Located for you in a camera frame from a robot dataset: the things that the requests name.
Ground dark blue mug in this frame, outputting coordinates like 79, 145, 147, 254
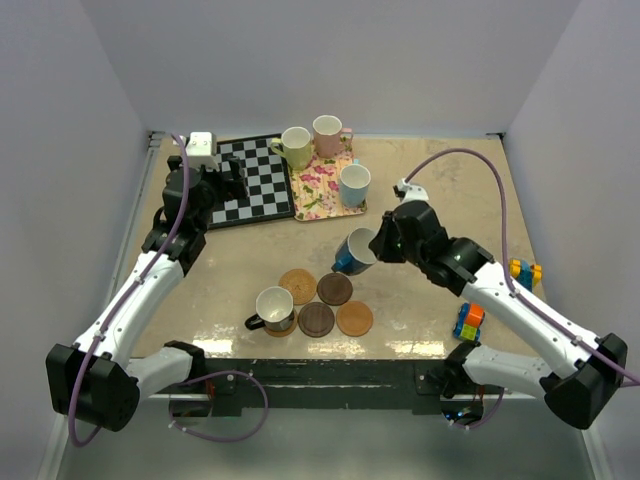
331, 228, 377, 276

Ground light green mug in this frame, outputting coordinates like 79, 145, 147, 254
269, 126, 312, 171

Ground dark wooden coaster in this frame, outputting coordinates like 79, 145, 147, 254
317, 273, 353, 306

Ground light blue mug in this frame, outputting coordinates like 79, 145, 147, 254
339, 163, 371, 208

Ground orange wooden coaster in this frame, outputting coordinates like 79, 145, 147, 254
336, 301, 374, 337

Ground pink mug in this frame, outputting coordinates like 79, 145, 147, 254
312, 115, 354, 158

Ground dark walnut coaster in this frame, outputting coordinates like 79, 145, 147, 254
298, 302, 335, 338

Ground black mug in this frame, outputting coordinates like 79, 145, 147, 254
244, 286, 295, 330

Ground light wooden coaster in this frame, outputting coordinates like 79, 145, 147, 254
263, 319, 297, 338

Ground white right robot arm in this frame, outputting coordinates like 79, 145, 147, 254
369, 200, 628, 430

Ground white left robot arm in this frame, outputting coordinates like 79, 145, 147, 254
45, 155, 247, 432

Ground black and silver chessboard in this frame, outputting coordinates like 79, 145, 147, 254
209, 133, 295, 230

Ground floral serving tray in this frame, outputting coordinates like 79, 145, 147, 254
289, 134, 367, 222

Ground colourful rubik cube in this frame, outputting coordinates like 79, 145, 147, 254
452, 302, 486, 341

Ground yellow blue toy blocks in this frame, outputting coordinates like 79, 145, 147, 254
508, 258, 543, 291

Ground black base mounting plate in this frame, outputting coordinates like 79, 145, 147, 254
203, 358, 474, 417

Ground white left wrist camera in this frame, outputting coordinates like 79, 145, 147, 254
186, 132, 220, 171

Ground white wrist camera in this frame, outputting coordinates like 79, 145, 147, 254
393, 178, 429, 203
186, 132, 220, 171

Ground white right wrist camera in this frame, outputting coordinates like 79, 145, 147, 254
393, 178, 429, 203

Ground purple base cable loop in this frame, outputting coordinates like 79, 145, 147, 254
168, 370, 271, 443

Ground aluminium frame rail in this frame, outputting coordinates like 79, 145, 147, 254
499, 357, 601, 480

